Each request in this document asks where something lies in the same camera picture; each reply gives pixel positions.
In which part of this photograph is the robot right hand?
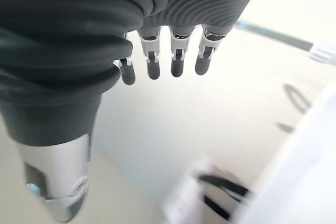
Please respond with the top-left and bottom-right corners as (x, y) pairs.
(0, 0), (268, 223)

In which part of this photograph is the white side shelf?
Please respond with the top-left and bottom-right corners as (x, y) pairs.
(161, 155), (255, 224)

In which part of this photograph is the black strap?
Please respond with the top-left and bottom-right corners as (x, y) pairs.
(198, 173), (253, 221)

